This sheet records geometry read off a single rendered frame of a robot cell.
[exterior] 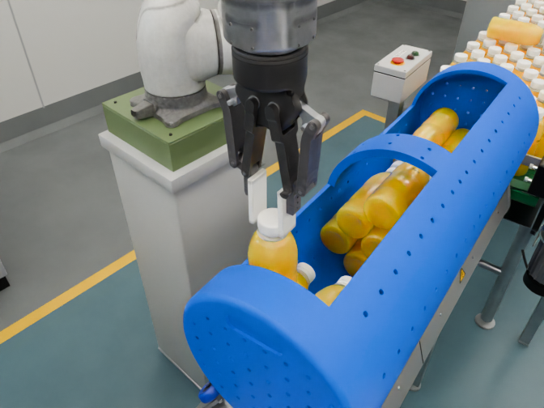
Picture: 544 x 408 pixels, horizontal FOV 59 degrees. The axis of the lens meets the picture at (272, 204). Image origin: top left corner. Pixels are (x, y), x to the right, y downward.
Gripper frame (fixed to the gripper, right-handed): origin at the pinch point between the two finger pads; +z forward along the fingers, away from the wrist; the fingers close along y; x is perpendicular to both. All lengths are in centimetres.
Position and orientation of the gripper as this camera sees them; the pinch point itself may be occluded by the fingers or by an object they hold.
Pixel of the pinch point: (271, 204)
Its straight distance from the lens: 59.1
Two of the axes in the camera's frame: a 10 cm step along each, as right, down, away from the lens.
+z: 0.1, 7.8, 6.3
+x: 5.9, -5.1, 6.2
